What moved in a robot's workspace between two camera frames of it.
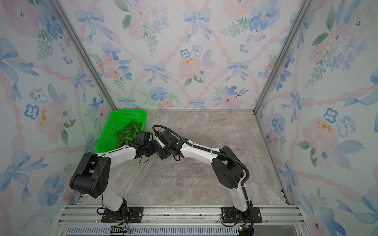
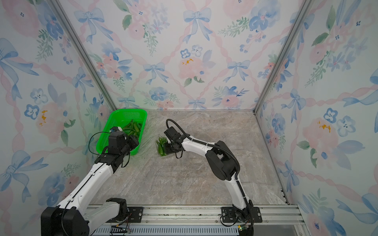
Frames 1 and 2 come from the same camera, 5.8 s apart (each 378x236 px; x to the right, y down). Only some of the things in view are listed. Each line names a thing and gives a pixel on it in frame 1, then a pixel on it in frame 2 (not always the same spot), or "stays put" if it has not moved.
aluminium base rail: [274, 220] stays put
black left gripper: [153, 142] → [133, 140]
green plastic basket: [117, 119] stays put
